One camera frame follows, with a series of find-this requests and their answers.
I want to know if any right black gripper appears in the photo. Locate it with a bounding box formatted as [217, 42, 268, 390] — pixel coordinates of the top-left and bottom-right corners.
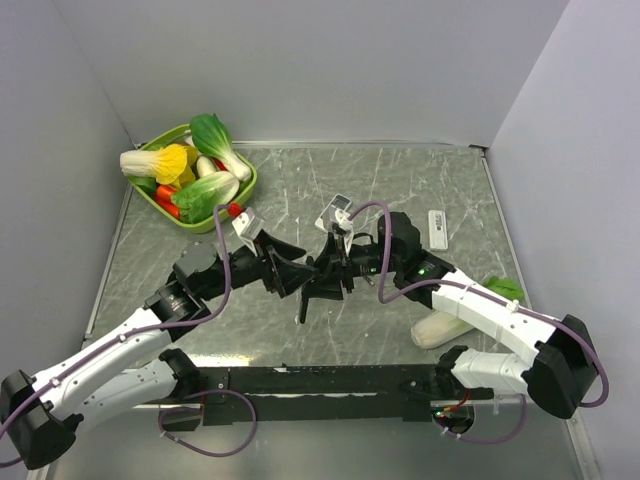
[302, 230, 402, 301]

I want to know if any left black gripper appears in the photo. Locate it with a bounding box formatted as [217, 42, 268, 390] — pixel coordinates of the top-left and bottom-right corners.
[199, 227, 319, 300]

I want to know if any black slim remote control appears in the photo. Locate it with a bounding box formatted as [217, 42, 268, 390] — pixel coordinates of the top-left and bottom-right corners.
[298, 281, 318, 324]

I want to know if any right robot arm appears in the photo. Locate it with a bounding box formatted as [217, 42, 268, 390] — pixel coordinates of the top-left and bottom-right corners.
[298, 211, 599, 419]

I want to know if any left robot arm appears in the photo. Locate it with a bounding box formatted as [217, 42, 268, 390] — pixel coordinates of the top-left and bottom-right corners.
[1, 232, 306, 470]

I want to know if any grey white remote control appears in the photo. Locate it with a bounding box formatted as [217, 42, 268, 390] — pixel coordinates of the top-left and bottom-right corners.
[314, 194, 352, 232]

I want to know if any green lettuce cabbage toy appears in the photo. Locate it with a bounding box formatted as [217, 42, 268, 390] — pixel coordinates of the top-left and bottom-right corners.
[171, 171, 240, 224]

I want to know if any white napa cabbage toy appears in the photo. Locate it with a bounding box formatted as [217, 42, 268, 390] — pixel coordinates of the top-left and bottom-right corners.
[411, 276, 526, 350]

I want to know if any green plastic basket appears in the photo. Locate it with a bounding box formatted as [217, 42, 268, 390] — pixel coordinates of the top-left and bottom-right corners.
[129, 124, 258, 234]

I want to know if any white radish toy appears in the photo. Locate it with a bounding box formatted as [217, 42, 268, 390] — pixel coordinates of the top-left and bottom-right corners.
[196, 156, 218, 178]

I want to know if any black base bar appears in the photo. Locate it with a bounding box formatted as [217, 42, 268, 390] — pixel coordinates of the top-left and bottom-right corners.
[137, 363, 496, 434]

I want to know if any orange carrot toy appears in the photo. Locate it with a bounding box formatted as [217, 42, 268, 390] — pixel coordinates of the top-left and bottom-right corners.
[153, 185, 180, 220]

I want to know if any yellow napa cabbage toy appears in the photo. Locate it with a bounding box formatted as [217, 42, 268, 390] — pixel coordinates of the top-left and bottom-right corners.
[119, 144, 198, 185]

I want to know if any green bok choy toy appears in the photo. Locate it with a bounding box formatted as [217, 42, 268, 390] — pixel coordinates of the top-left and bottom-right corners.
[190, 114, 251, 182]

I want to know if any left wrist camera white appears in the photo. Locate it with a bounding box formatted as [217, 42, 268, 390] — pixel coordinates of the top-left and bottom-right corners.
[228, 202, 265, 248]

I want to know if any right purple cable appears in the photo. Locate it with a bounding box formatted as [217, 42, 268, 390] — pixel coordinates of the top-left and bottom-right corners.
[347, 200, 611, 444]

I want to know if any purple cable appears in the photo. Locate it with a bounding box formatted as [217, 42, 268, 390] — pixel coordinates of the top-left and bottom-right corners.
[0, 202, 259, 464]
[347, 200, 611, 444]

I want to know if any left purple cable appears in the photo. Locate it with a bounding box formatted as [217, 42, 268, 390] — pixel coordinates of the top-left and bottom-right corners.
[0, 202, 259, 464]

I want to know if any aluminium rail frame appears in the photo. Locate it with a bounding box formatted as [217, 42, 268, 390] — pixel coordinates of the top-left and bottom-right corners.
[135, 389, 580, 419]

